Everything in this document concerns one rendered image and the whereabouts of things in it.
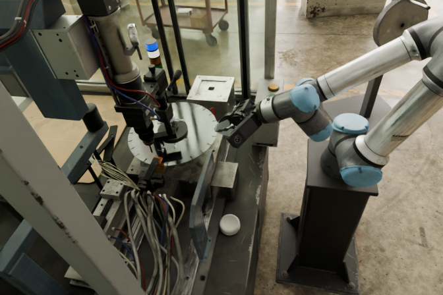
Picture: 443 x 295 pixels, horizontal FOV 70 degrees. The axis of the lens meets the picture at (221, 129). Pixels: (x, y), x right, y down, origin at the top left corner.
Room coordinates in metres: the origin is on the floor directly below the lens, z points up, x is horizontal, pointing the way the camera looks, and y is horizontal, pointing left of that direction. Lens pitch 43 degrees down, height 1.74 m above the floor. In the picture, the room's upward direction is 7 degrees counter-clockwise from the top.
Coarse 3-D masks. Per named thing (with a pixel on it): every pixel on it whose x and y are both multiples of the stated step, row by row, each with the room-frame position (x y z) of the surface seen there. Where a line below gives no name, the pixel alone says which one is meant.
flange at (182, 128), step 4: (160, 124) 0.88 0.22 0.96; (176, 124) 0.85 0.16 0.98; (180, 124) 0.87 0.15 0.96; (184, 124) 0.87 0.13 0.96; (160, 128) 0.86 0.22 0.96; (164, 128) 0.86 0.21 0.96; (172, 128) 0.84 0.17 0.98; (176, 128) 0.84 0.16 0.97; (180, 128) 0.85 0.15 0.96; (184, 128) 0.85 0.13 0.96; (180, 132) 0.83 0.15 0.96; (184, 132) 0.83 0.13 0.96; (180, 136) 0.81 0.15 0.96; (164, 140) 0.80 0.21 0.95; (168, 140) 0.80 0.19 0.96; (172, 140) 0.80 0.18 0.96; (176, 140) 0.80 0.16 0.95
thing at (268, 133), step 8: (264, 80) 1.17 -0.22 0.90; (272, 80) 1.16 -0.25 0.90; (280, 80) 1.15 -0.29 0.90; (264, 88) 1.11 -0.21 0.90; (256, 96) 1.06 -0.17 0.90; (264, 96) 1.05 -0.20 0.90; (264, 128) 0.91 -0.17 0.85; (272, 128) 0.90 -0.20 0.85; (256, 136) 0.92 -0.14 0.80; (264, 136) 0.91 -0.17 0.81; (272, 136) 0.90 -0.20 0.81; (256, 144) 0.92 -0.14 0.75; (264, 144) 0.91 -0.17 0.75; (272, 144) 0.90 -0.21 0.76
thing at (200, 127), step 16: (176, 112) 0.96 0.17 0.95; (192, 112) 0.94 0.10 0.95; (208, 112) 0.93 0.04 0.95; (192, 128) 0.85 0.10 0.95; (208, 128) 0.84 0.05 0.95; (144, 144) 0.80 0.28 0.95; (176, 144) 0.78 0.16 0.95; (192, 144) 0.77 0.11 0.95; (144, 160) 0.72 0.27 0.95; (176, 160) 0.71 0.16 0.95
